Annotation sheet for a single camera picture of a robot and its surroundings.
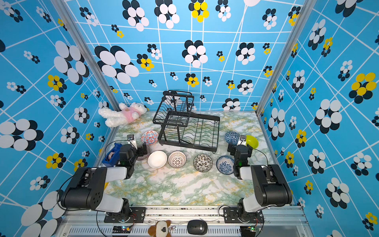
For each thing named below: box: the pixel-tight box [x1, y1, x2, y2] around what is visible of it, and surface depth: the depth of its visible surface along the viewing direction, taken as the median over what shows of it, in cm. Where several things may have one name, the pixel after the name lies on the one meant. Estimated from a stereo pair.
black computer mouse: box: [187, 219, 208, 236], surface depth 70 cm
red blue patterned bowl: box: [141, 129, 159, 146], surface depth 104 cm
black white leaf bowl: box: [192, 154, 214, 173], surface depth 91 cm
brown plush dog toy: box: [147, 219, 172, 237], surface depth 69 cm
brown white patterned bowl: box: [167, 150, 188, 169], surface depth 93 cm
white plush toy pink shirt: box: [97, 102, 148, 128], surface depth 107 cm
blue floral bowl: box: [216, 155, 235, 176], surface depth 91 cm
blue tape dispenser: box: [101, 142, 122, 167], surface depth 91 cm
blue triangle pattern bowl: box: [224, 130, 240, 146], surface depth 104 cm
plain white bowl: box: [147, 150, 168, 169], surface depth 93 cm
